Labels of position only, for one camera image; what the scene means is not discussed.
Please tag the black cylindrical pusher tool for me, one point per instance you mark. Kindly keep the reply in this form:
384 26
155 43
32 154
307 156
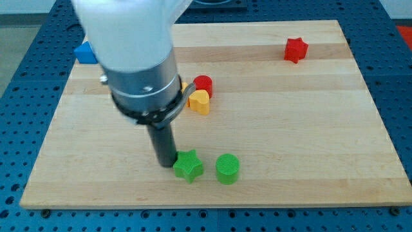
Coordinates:
164 145

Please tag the green star block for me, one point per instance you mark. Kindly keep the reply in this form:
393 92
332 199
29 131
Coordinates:
188 166

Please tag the yellow block behind arm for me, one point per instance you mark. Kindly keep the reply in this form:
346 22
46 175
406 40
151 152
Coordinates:
185 98

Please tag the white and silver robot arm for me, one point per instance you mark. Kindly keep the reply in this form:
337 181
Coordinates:
133 43

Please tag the red star block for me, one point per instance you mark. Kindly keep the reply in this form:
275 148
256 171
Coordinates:
295 50

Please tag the yellow heart block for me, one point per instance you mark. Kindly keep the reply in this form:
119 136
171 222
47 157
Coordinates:
199 101

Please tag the red cylinder block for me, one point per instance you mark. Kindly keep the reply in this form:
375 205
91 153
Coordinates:
204 82

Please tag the green cylinder block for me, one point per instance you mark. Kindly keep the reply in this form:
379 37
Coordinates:
227 168

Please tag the blue block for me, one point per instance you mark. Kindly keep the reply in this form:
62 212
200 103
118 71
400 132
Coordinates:
84 54

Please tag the wooden board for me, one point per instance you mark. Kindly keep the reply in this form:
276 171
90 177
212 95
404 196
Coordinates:
307 135

